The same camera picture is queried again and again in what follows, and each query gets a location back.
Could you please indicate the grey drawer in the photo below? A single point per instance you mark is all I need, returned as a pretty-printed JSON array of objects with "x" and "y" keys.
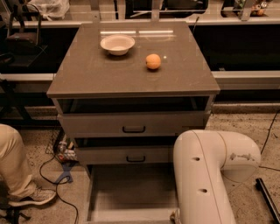
[
  {"x": 144, "y": 124},
  {"x": 131, "y": 194},
  {"x": 124, "y": 155}
]

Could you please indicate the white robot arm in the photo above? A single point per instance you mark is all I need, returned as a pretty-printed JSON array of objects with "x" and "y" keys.
[{"x": 208, "y": 164}]

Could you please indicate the grey drawer cabinet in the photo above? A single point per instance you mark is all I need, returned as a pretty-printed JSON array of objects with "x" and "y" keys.
[{"x": 90, "y": 80}]

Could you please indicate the black bar on floor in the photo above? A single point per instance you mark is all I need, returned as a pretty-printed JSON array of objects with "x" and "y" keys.
[{"x": 269, "y": 201}]

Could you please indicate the blue clamp tool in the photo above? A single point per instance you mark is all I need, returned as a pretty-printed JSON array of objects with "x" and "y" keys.
[{"x": 65, "y": 176}]

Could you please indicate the clutter beside cabinet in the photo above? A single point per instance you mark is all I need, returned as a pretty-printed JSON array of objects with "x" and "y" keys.
[{"x": 61, "y": 147}]

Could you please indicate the grey sneaker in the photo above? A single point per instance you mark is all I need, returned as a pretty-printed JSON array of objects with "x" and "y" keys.
[{"x": 38, "y": 198}]

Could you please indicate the orange fruit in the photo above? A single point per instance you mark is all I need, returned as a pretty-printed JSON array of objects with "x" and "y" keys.
[{"x": 153, "y": 61}]

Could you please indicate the office chair base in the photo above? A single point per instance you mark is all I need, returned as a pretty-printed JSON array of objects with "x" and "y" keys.
[{"x": 12, "y": 213}]

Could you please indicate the person leg beige trousers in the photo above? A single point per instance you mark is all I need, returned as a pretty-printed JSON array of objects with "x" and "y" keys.
[{"x": 14, "y": 167}]

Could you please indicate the white bowl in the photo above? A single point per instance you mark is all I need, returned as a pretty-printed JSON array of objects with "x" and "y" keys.
[{"x": 118, "y": 44}]

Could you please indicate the black chair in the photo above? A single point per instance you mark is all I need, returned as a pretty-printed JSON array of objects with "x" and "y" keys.
[{"x": 24, "y": 46}]

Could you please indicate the white plastic bag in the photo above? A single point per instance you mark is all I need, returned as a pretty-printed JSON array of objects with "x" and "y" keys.
[{"x": 50, "y": 9}]

